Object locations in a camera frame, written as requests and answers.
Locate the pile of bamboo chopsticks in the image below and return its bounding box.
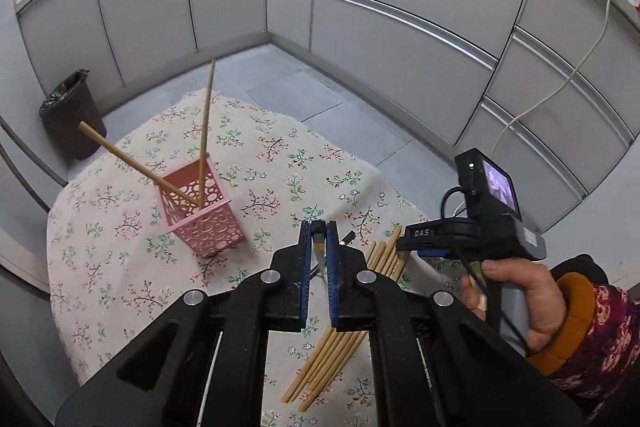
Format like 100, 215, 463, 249
280, 226, 410, 413

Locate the white power cable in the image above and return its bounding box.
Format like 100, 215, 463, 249
490, 0, 616, 158

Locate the person's right hand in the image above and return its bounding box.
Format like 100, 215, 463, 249
460, 260, 568, 354

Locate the bamboo chopstick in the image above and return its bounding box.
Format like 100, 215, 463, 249
79, 122, 198, 208
197, 60, 217, 210

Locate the pink perforated utensil holder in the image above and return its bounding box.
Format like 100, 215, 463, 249
155, 157, 247, 259

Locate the person's right forearm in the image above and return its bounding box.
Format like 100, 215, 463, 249
525, 254, 640, 425

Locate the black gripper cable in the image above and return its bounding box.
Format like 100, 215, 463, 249
440, 186, 476, 228

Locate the brown trash bin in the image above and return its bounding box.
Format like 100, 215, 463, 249
40, 68, 107, 161

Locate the floral tablecloth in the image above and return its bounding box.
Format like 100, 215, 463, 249
46, 90, 481, 427

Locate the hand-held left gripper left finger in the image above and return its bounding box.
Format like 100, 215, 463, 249
55, 221, 313, 427

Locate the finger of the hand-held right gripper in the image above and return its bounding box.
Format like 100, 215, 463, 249
397, 221, 451, 258

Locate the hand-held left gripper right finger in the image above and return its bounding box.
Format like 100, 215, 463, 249
325, 221, 583, 427

